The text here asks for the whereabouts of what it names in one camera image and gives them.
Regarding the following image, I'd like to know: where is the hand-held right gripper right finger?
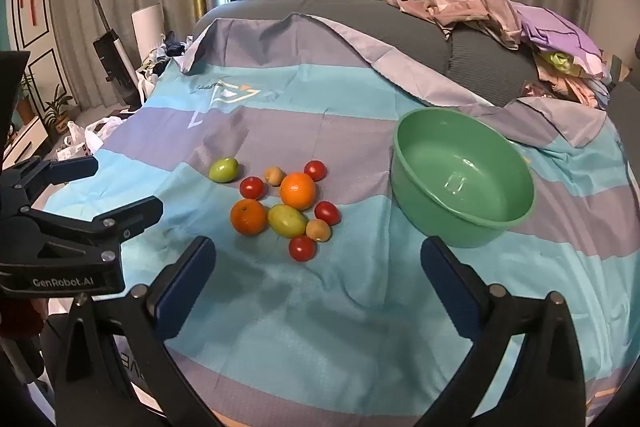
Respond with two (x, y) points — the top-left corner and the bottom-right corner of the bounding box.
(420, 236), (586, 427)

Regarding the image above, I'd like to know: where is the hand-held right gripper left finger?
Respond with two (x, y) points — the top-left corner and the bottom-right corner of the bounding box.
(52, 236), (217, 427)

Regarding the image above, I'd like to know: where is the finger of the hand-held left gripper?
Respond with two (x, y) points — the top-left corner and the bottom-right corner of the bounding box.
(5, 156), (99, 208)
(30, 196), (164, 260)

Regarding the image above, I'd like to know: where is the green plastic bowl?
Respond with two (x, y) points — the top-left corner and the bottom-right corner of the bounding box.
(391, 108), (537, 249)

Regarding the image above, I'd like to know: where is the orange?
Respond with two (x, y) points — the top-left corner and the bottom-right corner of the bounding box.
(279, 172), (317, 211)
(230, 199), (269, 237)

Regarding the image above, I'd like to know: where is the yellow-green mango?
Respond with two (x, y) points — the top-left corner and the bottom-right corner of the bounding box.
(267, 204), (309, 239)

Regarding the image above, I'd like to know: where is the white plastic bag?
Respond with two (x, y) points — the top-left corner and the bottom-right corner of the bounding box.
(56, 117), (124, 158)

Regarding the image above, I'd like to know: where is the white low cabinet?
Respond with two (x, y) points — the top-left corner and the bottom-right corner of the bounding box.
(2, 114), (51, 171)

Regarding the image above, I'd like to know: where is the potted plant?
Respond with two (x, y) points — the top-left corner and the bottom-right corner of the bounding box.
(42, 84), (76, 136)

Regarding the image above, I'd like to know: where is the striped blue grey bedsheet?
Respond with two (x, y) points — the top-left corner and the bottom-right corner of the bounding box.
(42, 12), (640, 427)

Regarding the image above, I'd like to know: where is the small green tomato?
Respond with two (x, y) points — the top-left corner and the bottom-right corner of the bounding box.
(208, 157), (239, 183)

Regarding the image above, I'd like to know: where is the upright vacuum cleaner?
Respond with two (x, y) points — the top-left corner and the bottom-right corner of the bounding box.
(71, 0), (144, 112)

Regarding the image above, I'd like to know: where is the dark blue cloth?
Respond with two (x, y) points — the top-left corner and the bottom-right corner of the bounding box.
(164, 32), (189, 58)

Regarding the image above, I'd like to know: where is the peach garment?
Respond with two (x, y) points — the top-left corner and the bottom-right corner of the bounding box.
(535, 69), (612, 108)

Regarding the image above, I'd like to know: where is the lime green garment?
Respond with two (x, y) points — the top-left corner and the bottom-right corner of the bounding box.
(545, 52), (574, 74)

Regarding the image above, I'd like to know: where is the grey sofa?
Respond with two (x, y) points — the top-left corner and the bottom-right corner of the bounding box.
(192, 0), (640, 118)

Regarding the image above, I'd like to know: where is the purple garment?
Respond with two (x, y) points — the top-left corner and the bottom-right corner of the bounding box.
(515, 2), (608, 78)

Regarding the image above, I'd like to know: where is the pink garment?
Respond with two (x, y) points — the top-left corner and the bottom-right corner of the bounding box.
(386, 0), (531, 51)

